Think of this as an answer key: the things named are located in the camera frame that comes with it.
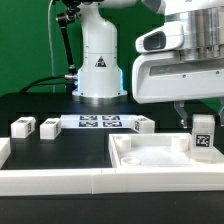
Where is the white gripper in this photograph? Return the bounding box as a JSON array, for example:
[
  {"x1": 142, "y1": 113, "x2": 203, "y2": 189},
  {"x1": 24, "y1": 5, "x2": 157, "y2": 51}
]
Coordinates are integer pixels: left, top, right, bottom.
[{"x1": 132, "y1": 51, "x2": 224, "y2": 128}]

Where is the white square table top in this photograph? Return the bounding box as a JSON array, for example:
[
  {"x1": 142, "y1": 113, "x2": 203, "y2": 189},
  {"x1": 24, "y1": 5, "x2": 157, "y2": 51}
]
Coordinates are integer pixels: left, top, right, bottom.
[{"x1": 108, "y1": 133, "x2": 224, "y2": 168}]

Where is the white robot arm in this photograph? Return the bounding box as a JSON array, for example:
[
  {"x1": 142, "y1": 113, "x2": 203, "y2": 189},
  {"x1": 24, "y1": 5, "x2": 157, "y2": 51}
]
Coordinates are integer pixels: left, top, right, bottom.
[{"x1": 73, "y1": 0, "x2": 224, "y2": 125}]

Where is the white U-shaped obstacle fence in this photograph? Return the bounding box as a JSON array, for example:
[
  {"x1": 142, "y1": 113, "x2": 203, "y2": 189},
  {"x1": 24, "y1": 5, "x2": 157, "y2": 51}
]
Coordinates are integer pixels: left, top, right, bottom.
[{"x1": 0, "y1": 134, "x2": 224, "y2": 197}]

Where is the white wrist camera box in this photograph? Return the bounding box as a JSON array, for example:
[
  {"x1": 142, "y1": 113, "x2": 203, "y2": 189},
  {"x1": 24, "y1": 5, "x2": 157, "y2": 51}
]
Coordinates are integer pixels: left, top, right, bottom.
[{"x1": 135, "y1": 21, "x2": 184, "y2": 54}]

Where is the black cable bundle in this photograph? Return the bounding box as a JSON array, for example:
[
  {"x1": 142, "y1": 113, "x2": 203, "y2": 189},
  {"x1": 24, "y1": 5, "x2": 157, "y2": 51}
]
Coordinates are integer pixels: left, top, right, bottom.
[{"x1": 19, "y1": 75, "x2": 80, "y2": 94}]

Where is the white marker base plate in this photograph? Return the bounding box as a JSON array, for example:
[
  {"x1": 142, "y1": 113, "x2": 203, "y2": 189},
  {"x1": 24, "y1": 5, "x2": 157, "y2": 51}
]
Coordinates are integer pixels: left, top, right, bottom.
[{"x1": 61, "y1": 115, "x2": 131, "y2": 129}]

